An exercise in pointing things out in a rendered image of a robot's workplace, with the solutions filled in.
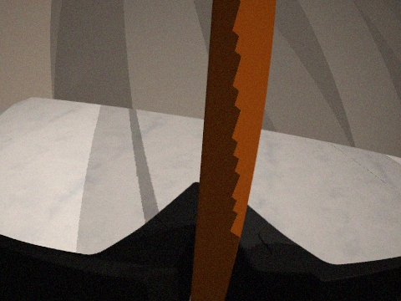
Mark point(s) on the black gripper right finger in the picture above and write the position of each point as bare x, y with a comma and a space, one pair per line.
269, 266

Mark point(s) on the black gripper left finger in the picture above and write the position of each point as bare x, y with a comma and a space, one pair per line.
155, 263

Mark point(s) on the orange handle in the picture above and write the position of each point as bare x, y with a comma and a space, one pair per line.
237, 78

